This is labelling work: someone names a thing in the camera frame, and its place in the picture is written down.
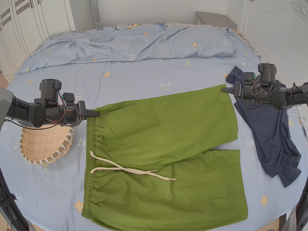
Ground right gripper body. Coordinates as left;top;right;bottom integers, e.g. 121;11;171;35
235;81;260;102

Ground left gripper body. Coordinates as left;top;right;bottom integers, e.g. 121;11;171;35
58;101;87;127

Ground green shorts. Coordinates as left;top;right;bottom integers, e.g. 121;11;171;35
81;85;248;231

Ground round woven basket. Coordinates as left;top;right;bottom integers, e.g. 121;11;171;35
19;125;74;164

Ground dark blue garment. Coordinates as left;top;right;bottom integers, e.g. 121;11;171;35
226;66;302;188

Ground bed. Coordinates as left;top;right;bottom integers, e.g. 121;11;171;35
0;0;308;231

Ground grey bedside table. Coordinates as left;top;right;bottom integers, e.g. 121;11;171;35
195;12;238;31

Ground white wardrobe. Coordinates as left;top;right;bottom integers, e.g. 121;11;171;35
0;0;77;79

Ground pale blue quilt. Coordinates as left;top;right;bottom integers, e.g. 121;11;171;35
15;22;237;75

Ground grey vertical pipe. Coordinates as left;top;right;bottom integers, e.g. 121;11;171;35
88;0;101;29

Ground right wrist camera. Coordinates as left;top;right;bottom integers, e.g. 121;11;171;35
244;72;257;84

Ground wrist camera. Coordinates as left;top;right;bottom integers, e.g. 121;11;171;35
244;72;257;84
61;93;75;105

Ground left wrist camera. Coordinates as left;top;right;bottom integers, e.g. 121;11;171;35
61;93;75;105

